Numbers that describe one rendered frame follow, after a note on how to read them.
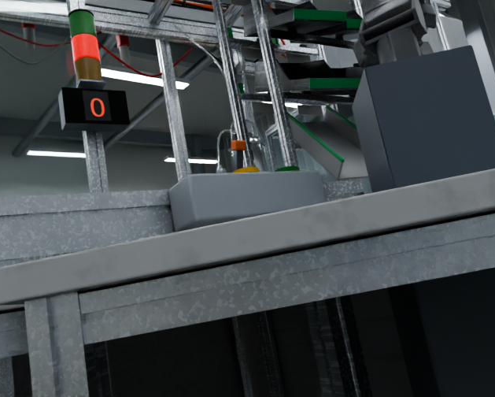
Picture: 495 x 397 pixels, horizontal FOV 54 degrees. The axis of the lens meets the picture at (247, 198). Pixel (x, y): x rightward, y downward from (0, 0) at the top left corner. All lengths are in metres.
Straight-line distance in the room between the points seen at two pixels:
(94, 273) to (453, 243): 0.28
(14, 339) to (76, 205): 0.18
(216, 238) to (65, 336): 0.15
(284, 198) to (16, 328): 0.36
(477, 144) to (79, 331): 0.50
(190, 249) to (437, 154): 0.37
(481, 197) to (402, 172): 0.24
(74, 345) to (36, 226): 0.22
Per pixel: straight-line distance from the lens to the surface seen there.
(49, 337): 0.43
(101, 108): 0.99
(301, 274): 0.40
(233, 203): 0.62
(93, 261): 0.40
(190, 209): 0.60
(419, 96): 0.67
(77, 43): 1.05
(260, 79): 1.25
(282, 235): 0.37
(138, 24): 2.31
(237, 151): 0.86
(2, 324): 0.53
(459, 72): 0.69
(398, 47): 0.73
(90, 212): 0.63
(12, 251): 0.60
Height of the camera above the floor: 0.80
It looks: 11 degrees up
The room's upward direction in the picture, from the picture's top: 11 degrees counter-clockwise
